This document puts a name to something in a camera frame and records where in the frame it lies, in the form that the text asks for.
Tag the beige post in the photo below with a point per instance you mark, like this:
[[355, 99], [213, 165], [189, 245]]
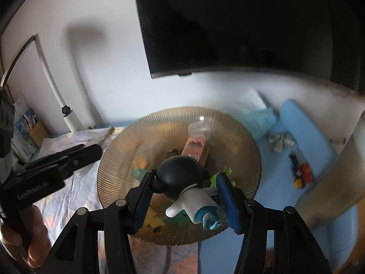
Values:
[[333, 182]]

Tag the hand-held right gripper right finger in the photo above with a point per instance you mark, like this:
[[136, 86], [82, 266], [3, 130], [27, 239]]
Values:
[[228, 202]]

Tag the light teal crumpled cloth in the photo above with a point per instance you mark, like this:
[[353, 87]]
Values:
[[258, 122]]

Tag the green splash toy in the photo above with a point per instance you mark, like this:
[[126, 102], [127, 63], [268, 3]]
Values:
[[225, 177]]

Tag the white lamp pole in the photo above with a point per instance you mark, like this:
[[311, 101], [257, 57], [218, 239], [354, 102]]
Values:
[[61, 100]]

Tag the pink small box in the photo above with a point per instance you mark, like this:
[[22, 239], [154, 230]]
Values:
[[195, 151]]

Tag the white tissue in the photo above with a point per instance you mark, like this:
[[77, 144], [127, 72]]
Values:
[[253, 100]]

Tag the black television screen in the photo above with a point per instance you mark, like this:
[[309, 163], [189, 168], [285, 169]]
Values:
[[242, 25]]

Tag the cardboard pen holder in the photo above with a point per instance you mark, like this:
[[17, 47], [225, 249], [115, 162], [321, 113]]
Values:
[[38, 134]]

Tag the clear plastic cup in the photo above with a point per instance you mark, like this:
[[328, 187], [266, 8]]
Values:
[[201, 130]]

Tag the person's left hand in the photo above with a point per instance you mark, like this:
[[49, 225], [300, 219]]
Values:
[[40, 234]]

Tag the grey crumpled cloth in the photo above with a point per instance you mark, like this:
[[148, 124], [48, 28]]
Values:
[[281, 142]]

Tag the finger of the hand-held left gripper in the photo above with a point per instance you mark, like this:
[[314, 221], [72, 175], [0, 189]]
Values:
[[54, 155], [82, 158]]

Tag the printed bedsheet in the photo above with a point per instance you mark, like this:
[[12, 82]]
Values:
[[85, 188]]

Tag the blue mat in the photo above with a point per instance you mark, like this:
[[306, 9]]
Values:
[[285, 205]]

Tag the yellow toy piece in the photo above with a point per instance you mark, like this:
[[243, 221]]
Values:
[[154, 219]]

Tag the amber ribbed glass bowl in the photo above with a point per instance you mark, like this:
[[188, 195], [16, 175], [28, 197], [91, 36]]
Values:
[[171, 148]]

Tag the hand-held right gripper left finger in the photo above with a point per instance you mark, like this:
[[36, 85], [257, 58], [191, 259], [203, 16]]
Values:
[[142, 205]]

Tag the round black head white figurine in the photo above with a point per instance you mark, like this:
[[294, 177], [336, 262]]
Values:
[[182, 185]]

